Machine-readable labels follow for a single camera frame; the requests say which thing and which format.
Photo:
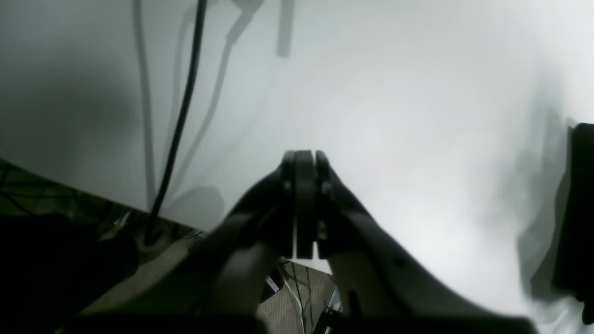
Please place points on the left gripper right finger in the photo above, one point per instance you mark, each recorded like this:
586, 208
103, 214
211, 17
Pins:
383, 289

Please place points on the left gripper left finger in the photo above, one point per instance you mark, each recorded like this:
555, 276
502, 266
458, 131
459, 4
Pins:
217, 288

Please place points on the black T-shirt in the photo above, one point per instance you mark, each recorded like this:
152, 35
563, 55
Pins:
574, 260

